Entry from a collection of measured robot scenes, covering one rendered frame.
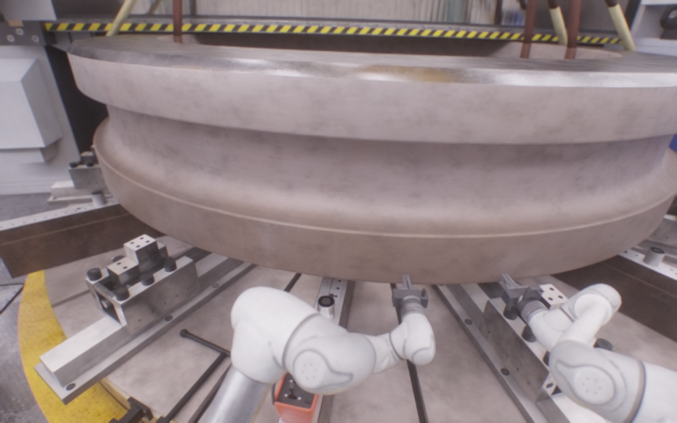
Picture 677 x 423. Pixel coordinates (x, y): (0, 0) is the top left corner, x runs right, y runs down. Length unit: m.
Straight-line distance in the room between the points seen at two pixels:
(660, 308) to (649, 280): 0.18
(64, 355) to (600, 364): 2.13
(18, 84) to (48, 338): 2.61
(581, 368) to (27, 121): 4.77
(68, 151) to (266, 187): 3.79
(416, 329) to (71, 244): 2.58
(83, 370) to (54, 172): 3.51
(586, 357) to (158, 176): 1.95
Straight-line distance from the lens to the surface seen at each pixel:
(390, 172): 1.50
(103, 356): 2.25
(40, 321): 3.30
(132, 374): 2.19
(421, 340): 1.19
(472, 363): 2.15
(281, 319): 0.74
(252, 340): 0.77
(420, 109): 1.29
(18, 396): 2.86
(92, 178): 4.00
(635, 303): 2.88
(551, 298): 1.86
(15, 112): 4.81
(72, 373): 2.21
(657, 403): 0.87
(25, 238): 3.13
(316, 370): 0.66
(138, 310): 2.10
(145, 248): 2.11
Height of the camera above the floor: 1.90
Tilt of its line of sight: 29 degrees down
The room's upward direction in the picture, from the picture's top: 2 degrees clockwise
